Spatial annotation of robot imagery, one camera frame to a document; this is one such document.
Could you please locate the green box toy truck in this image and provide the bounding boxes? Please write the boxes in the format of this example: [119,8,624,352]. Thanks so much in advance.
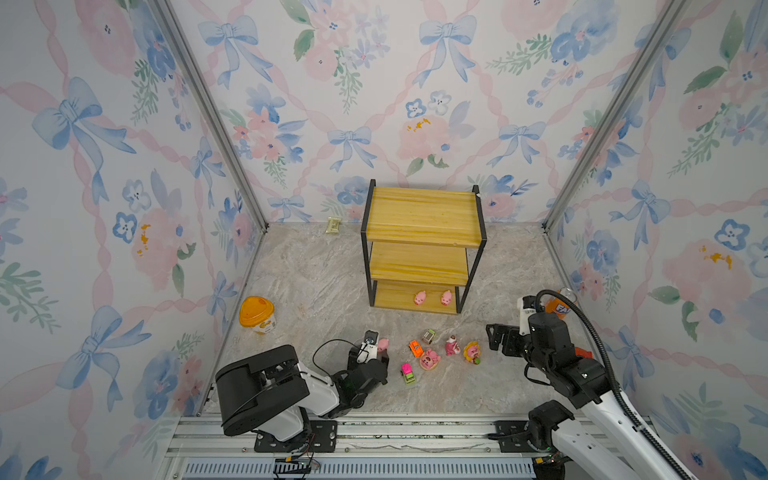
[422,329,438,345]

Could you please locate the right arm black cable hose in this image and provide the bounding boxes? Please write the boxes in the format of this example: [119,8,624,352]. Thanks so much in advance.
[535,289,691,480]

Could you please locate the orange lid plastic jar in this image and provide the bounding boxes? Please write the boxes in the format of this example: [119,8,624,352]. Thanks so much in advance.
[239,296,276,335]

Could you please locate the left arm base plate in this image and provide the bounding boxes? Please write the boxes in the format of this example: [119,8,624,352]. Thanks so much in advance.
[254,420,338,455]

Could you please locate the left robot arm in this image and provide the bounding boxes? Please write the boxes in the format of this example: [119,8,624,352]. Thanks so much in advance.
[215,344,389,443]

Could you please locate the pink green toy car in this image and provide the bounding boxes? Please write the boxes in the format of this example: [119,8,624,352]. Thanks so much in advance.
[400,363,416,385]

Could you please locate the small green packet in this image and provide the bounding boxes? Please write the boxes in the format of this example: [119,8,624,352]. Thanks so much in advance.
[325,217,341,234]

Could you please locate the pink bear donut toy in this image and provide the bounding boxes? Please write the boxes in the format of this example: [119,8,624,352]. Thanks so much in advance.
[419,349,441,371]

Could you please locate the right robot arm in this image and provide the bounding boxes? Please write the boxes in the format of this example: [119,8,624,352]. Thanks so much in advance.
[486,312,694,479]

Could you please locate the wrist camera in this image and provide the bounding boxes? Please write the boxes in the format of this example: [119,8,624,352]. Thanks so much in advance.
[356,330,379,364]
[517,295,537,336]

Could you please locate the pink bear sunflower toy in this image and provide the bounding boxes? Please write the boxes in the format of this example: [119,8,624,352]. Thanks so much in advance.
[463,341,481,365]

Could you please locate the orange toy truck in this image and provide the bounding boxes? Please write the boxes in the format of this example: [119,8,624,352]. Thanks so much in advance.
[409,340,424,358]

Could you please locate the red small object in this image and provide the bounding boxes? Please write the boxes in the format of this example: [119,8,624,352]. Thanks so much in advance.
[574,347,593,359]

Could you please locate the wooden three-tier shelf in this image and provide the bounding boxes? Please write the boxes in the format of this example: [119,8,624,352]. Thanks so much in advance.
[360,179,487,314]

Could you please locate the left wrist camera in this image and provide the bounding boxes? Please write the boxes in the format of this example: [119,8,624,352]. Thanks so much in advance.
[356,330,379,364]

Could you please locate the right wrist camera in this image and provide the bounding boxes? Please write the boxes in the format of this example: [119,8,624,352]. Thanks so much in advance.
[517,295,537,336]

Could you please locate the orange soda can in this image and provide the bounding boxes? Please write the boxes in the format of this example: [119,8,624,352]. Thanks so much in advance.
[545,288,577,320]

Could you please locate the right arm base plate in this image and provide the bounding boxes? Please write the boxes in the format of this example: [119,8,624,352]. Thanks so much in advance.
[487,419,571,455]

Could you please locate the pink bear cream toy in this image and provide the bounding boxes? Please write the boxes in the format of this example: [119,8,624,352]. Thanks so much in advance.
[445,335,461,356]

